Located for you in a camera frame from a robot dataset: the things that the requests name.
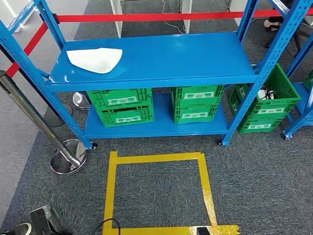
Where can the black office chair base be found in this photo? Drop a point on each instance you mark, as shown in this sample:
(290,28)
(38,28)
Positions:
(297,39)

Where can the blue metal shelf rack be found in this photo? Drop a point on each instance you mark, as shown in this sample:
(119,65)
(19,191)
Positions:
(297,125)
(158,58)

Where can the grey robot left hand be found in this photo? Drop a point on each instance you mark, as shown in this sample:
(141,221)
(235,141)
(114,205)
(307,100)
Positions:
(62,225)

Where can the chrome stanchion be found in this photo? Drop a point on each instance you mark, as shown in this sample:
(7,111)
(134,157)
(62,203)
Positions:
(29,112)
(81,101)

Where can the red barrier belt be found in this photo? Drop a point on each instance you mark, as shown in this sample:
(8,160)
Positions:
(146,17)
(29,47)

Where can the white curved plastic part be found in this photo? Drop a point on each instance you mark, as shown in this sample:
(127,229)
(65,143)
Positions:
(95,60)

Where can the white power adapter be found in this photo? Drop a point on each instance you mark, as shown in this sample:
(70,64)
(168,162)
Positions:
(262,94)

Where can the yellow floor tape square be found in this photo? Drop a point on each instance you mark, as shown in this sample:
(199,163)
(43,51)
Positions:
(156,158)

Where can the white desk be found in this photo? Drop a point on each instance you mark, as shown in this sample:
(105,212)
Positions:
(117,19)

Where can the person's foot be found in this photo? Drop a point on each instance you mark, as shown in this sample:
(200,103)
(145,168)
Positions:
(270,23)

